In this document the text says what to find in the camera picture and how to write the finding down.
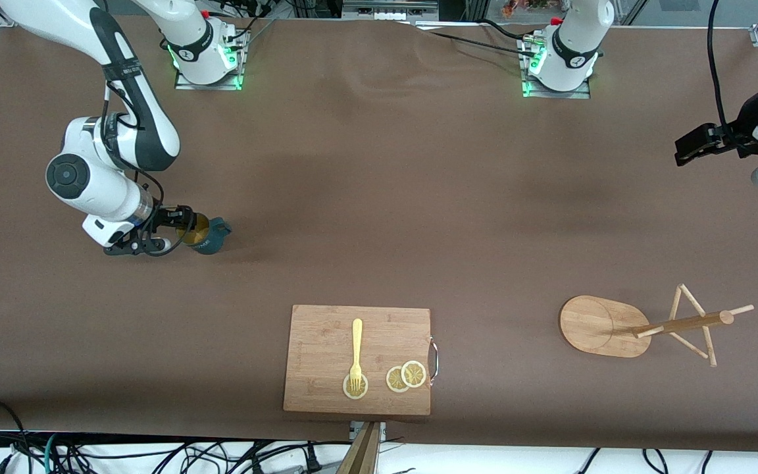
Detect teal mug with yellow inside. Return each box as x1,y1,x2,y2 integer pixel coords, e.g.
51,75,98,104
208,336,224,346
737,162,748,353
182,212,232,255

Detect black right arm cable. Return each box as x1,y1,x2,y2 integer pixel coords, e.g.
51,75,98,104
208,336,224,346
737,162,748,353
102,79,164,228

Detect yellow plastic fork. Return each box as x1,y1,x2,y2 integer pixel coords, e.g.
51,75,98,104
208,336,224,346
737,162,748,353
349,319,364,390

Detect white power strip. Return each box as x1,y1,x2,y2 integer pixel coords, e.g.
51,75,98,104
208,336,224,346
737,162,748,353
343,0,439,20

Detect orange patterned packet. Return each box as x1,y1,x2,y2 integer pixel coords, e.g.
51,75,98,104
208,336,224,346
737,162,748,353
503,0,551,17

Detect brown table cover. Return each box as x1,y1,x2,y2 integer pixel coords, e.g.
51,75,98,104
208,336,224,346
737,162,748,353
0,12,758,455

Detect metal beam bracket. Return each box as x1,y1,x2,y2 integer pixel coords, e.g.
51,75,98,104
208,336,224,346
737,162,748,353
349,421,387,440

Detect tangled black cable bundle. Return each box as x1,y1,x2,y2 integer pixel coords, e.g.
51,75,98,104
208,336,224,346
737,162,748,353
57,438,353,474

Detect long black table cable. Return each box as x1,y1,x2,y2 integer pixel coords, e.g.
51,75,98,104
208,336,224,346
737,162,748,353
428,30,538,59

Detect short black table cable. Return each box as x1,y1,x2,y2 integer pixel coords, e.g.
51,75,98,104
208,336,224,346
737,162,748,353
478,18,532,40

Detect wooden beam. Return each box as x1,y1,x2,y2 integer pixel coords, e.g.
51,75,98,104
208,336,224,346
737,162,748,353
336,421,381,474

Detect wooden mug rack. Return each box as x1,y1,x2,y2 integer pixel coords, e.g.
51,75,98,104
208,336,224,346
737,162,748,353
559,284,755,368

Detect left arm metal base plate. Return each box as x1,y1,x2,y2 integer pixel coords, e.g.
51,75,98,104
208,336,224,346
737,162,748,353
520,36,592,99

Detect wooden cutting board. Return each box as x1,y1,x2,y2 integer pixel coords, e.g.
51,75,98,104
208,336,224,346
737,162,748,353
283,304,439,416

